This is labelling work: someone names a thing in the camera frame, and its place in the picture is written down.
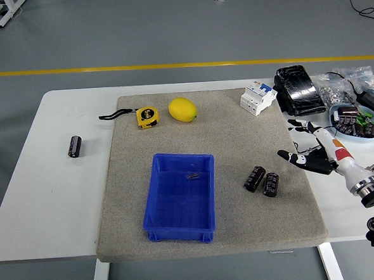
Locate robot right hand white shell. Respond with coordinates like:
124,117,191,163
274,113,374,194

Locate dark cylindrical battery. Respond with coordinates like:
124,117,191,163
66,135,83,159
261,171,281,198
243,165,268,194

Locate large dark battery in bowl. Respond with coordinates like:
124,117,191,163
336,105,359,120

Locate blue plastic box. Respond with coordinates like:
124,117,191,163
138,149,220,246

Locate light blue bowl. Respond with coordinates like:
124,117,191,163
328,101,374,145

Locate green connectors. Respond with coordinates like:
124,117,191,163
356,111,374,127

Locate black power adapter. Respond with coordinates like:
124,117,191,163
356,89,374,117

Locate clear bag of metal nuts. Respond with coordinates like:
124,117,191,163
313,72,357,106

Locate clear bag of blue screws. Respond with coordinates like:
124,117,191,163
333,65,374,99

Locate black wrapped pack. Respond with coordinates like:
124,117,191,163
271,63,328,118

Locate white table leg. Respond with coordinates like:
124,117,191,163
88,258,111,280
318,241,345,280

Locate white circuit breaker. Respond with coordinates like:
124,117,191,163
237,79,280,118

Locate grey-brown mat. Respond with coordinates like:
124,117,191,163
86,83,330,264

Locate yellow lemon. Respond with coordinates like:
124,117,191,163
167,96,198,124

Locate yellow tape measure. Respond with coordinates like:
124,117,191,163
98,106,161,132

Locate white stand foot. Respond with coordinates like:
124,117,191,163
0,0,30,29

